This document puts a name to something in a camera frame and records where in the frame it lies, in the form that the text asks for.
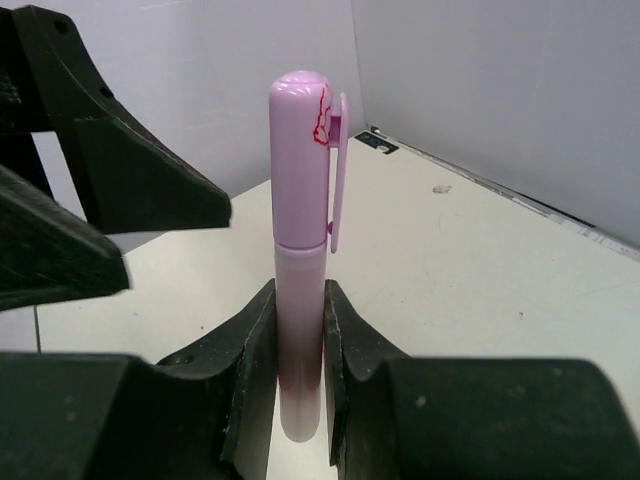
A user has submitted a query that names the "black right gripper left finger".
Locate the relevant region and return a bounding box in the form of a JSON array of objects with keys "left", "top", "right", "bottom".
[{"left": 1, "top": 282, "right": 277, "bottom": 479}]

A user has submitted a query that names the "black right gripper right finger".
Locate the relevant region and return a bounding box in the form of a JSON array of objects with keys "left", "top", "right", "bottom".
[{"left": 324, "top": 280, "right": 639, "bottom": 479}]

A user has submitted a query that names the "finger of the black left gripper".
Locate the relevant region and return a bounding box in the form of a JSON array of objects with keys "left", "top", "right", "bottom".
[
  {"left": 1, "top": 5, "right": 232, "bottom": 234},
  {"left": 1, "top": 167, "right": 130, "bottom": 311}
]

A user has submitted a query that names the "pink highlighter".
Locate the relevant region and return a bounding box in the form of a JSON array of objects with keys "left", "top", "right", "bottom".
[{"left": 275, "top": 244, "right": 326, "bottom": 443}]

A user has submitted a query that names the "purple highlighter cap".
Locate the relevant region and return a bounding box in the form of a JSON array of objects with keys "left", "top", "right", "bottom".
[{"left": 269, "top": 70, "right": 349, "bottom": 253}]

